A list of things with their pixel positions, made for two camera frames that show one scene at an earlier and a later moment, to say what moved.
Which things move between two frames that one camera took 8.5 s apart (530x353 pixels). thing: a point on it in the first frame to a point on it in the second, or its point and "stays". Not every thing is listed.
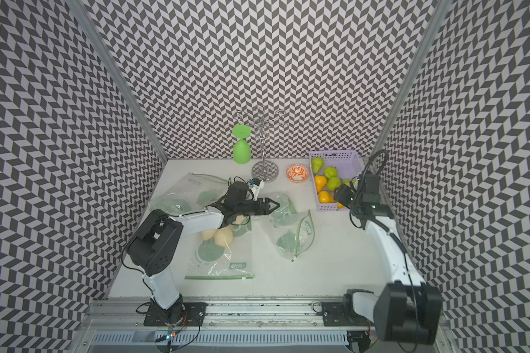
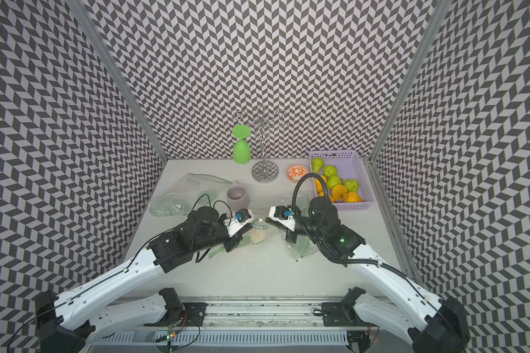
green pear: x=330 y=172 stays
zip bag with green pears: x=191 y=193 stays
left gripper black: x=266 y=211 to x=235 y=240
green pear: x=316 y=163 stays
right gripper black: x=341 y=195 to x=291 y=236
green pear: x=347 y=182 stays
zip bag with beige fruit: x=222 y=253 to x=262 y=232
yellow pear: x=320 y=182 stays
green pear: x=333 y=183 stays
